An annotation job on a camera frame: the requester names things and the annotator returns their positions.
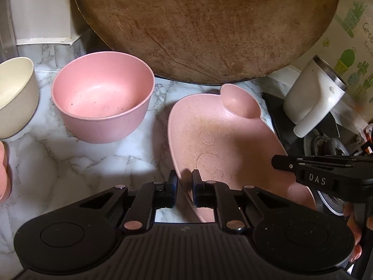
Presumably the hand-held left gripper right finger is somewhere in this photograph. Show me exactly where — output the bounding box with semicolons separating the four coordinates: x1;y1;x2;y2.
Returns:
191;169;293;234

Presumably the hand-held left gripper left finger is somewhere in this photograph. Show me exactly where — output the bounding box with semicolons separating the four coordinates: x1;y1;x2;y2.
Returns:
77;169;179;231

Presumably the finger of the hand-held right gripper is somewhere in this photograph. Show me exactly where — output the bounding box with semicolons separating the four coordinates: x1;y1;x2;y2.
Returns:
271;154;373;171

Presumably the pink bear-shaped plate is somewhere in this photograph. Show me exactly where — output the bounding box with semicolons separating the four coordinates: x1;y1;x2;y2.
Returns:
167;83;317;224

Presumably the small pink dish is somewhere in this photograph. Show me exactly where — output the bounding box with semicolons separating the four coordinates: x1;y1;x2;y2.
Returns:
0;140;12;202

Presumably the person's right hand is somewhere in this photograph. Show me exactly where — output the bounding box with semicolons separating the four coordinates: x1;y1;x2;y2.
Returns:
343;202;363;263

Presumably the black gas stove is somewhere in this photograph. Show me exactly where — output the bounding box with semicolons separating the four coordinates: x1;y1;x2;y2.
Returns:
261;92;373;219

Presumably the white insulated mug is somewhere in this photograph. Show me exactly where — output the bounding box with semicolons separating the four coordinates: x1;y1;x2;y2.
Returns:
283;55;349;137

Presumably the pink bowl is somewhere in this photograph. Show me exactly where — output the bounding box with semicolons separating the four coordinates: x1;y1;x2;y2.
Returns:
51;52;155;144

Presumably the round wooden cutting board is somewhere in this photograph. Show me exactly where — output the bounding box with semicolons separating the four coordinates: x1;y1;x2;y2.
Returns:
70;0;342;86

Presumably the cream bowl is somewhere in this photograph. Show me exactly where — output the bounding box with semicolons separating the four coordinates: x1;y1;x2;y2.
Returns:
0;57;40;139

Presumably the green plant wall sticker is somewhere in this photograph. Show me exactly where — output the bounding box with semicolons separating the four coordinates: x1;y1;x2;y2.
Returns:
321;0;373;105

